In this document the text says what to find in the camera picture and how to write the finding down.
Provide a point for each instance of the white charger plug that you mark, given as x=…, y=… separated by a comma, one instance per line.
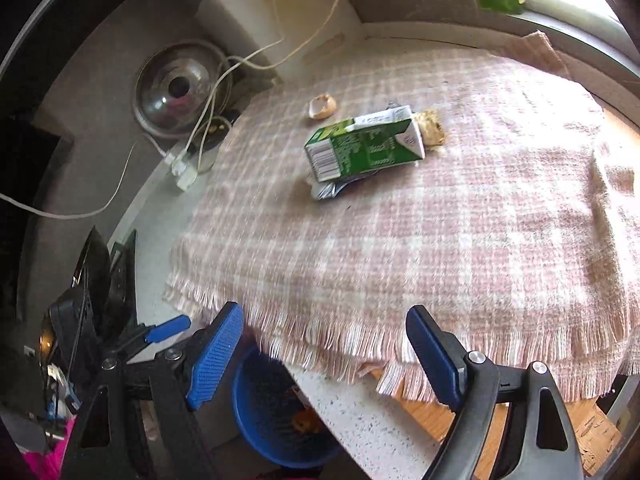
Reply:
x=181, y=170

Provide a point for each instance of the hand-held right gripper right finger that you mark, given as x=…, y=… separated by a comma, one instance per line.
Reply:
x=432, y=355

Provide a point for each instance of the brown food scrap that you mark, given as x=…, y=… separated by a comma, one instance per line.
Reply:
x=432, y=127

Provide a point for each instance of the blue plastic bin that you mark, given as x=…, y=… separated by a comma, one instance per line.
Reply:
x=265, y=410

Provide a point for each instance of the silver foil wrapper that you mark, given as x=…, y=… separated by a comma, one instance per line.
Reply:
x=330, y=189

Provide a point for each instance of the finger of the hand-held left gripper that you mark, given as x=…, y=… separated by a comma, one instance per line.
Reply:
x=97, y=270
x=167, y=327

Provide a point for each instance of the green drink carton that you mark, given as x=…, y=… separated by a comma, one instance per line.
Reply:
x=367, y=147

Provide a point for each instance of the pink plaid fringed cloth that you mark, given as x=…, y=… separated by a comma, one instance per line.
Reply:
x=400, y=240

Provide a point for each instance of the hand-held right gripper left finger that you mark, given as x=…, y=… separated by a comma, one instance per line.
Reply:
x=215, y=355

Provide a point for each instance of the steel pot lid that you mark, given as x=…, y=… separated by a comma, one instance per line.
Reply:
x=175, y=87

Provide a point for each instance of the black round adapter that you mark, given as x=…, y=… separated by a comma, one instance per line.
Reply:
x=215, y=127

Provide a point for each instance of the eggshell half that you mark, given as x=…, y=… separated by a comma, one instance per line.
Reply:
x=322, y=106

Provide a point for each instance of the white cutting board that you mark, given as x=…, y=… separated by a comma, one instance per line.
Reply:
x=300, y=10

